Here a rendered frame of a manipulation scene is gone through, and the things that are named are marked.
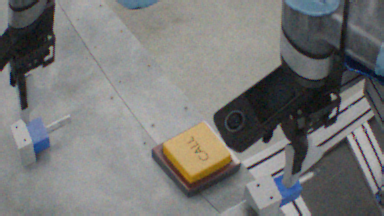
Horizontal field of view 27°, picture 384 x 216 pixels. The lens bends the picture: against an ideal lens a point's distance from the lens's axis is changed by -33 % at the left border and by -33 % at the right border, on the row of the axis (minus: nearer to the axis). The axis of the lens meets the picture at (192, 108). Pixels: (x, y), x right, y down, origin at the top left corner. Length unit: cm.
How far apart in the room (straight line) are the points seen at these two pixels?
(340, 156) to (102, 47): 80
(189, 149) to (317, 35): 41
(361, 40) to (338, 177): 115
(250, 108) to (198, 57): 140
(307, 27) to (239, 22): 160
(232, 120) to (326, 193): 99
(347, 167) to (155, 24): 75
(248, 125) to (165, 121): 33
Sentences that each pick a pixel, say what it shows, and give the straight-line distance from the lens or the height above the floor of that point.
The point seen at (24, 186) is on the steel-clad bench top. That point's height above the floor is 80.
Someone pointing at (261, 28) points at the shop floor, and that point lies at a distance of 260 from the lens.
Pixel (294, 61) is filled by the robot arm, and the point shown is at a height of 115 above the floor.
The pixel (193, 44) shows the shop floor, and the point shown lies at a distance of 254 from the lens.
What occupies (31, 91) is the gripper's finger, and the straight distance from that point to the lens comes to 124.
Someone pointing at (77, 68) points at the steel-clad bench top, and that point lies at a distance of 149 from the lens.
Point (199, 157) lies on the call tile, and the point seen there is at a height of 84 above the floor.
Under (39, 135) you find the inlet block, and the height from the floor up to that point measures 84.
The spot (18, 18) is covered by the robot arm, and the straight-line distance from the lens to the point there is 111.
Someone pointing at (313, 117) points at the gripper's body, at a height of 106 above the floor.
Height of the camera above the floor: 197
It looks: 54 degrees down
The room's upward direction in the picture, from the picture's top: 4 degrees clockwise
